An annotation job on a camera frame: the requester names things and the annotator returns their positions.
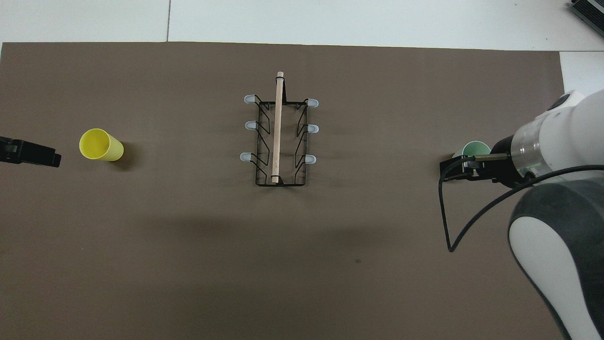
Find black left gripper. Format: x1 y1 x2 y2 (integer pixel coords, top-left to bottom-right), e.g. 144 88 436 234
0 136 62 168

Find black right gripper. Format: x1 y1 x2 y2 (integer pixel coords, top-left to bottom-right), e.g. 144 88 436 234
440 135 529 188

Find green plastic cup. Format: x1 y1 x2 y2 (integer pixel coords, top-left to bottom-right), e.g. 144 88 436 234
452 141 492 160

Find yellow plastic cup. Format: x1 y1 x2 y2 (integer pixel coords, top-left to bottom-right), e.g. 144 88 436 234
79 128 125 162

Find brown table mat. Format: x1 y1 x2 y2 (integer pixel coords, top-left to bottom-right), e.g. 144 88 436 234
0 42 567 340

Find grey ribbed device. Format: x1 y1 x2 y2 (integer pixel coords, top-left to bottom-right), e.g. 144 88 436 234
569 0 604 24

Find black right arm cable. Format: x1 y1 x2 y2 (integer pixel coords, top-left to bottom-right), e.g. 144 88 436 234
438 165 604 253

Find black wire cup rack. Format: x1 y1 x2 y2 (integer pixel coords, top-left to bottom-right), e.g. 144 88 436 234
240 72 319 187

